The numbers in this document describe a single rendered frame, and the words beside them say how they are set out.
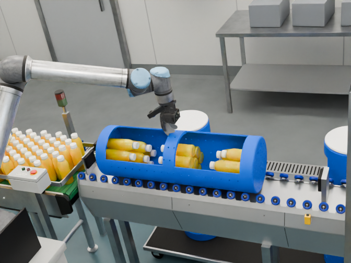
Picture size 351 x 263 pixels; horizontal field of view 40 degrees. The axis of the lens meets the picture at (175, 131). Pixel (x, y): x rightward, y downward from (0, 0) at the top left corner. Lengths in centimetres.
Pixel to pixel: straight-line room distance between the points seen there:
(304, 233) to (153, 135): 97
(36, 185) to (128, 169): 51
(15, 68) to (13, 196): 115
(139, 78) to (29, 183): 96
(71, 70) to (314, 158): 273
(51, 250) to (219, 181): 84
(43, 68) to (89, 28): 439
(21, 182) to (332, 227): 164
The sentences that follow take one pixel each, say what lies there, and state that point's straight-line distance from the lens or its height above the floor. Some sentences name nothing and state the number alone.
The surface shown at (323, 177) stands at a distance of 234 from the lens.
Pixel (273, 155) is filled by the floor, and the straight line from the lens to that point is 440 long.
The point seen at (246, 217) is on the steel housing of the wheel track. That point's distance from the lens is 246.
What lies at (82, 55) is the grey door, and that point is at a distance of 676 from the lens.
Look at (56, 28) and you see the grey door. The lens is 683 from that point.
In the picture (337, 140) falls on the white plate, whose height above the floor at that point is 104.
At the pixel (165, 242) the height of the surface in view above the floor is 15.
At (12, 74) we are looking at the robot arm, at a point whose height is 177.
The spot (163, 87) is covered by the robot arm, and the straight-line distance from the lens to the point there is 230.
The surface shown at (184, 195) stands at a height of 93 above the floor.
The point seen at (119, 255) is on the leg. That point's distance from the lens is 317.
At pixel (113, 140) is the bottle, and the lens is 268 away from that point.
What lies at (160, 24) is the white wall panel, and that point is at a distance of 603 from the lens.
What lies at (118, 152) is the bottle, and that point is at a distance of 263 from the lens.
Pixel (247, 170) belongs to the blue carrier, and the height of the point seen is 115.
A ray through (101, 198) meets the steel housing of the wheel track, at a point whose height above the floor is 84.
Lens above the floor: 248
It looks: 30 degrees down
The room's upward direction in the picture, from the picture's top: 10 degrees counter-clockwise
